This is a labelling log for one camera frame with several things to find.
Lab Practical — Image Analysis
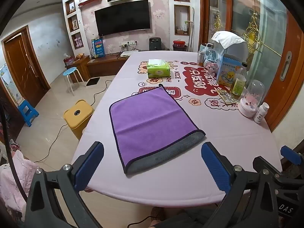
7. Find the red wall shelf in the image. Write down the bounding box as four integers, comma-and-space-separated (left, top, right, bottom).
78, 0, 103, 6

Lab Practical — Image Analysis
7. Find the snow globe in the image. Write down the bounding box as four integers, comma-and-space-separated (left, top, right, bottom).
204, 48, 218, 63

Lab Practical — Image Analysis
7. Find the brown wooden door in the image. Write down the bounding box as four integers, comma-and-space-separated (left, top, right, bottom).
1, 26, 51, 108

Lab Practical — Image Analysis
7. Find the wall poster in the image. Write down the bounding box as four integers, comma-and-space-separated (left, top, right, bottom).
0, 64, 21, 105

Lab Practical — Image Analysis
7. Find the green liquid bottle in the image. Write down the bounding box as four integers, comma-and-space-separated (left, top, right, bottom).
230, 62, 249, 100

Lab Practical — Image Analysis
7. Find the white set-top box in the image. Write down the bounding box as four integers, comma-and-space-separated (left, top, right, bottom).
120, 50, 139, 58

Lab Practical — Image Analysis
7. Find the pink printed tablecloth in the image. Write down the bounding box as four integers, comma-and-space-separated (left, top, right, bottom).
72, 50, 283, 207

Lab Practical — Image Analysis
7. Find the black wall television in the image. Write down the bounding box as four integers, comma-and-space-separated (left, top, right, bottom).
94, 0, 152, 37

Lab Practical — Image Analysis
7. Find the mop with long handle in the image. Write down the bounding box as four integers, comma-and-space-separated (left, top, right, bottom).
187, 7, 196, 53

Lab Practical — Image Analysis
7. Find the wooden television cabinet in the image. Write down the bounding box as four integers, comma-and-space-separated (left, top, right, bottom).
64, 50, 134, 84

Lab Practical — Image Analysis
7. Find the blue printed box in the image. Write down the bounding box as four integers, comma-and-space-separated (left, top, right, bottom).
91, 38, 105, 58

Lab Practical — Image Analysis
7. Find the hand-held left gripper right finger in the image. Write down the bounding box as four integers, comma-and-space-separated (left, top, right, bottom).
201, 142, 283, 228

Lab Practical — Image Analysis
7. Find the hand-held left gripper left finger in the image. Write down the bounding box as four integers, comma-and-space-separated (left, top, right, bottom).
24, 142, 104, 228

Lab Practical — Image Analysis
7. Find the pink tissue box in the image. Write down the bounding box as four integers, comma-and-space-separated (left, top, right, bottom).
63, 53, 76, 67

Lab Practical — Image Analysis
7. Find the white pill bottle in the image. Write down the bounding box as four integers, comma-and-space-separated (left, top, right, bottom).
253, 102, 270, 124

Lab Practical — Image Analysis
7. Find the wooden framed glass door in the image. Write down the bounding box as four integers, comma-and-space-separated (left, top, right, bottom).
199, 0, 304, 133

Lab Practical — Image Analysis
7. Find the pink plush toy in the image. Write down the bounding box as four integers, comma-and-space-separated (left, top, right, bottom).
203, 60, 220, 77

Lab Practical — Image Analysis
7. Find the pink crumpled cloth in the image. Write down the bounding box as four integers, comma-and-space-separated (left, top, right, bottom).
0, 150, 40, 222

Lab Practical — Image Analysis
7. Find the black air fryer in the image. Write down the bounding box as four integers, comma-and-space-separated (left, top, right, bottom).
149, 37, 162, 51

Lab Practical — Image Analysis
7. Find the silver blister pack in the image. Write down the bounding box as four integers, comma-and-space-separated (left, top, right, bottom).
216, 90, 238, 106

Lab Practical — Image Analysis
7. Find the red round container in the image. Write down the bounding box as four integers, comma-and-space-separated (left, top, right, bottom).
172, 40, 188, 51

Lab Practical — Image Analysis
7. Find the purple towel with grey underside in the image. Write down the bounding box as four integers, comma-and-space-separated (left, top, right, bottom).
109, 84, 206, 175

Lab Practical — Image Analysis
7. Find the glass dome with pink base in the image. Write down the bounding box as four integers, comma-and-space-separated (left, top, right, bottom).
238, 79, 265, 119

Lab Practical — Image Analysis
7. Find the black floor cable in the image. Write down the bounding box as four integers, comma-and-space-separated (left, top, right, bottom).
37, 79, 115, 163

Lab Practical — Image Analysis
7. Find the yellow plastic stool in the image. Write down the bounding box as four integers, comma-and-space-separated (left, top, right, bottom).
63, 99, 95, 141

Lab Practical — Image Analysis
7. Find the black floor scale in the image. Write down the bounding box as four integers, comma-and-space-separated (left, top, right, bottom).
85, 77, 100, 87

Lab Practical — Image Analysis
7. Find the blue plastic step stool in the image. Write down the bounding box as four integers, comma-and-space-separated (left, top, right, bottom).
18, 99, 40, 127

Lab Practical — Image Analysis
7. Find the blue cartoon carton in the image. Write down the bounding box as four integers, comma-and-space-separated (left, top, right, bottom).
216, 53, 243, 87

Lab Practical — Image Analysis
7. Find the blue round stool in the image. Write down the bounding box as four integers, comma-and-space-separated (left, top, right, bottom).
63, 67, 86, 93

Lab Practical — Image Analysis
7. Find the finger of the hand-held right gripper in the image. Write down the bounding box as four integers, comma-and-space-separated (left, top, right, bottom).
280, 146, 304, 166
252, 156, 285, 183

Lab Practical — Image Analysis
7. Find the white cloth cover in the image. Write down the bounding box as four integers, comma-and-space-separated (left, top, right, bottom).
211, 31, 246, 49

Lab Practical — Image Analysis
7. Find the glass jar with metal lid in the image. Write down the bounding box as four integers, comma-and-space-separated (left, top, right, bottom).
196, 51, 206, 67

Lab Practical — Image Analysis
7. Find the green tissue pack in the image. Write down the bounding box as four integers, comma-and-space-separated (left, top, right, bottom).
146, 59, 172, 78

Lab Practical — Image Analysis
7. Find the silver door handle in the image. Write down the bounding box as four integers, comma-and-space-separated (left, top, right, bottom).
280, 51, 293, 81

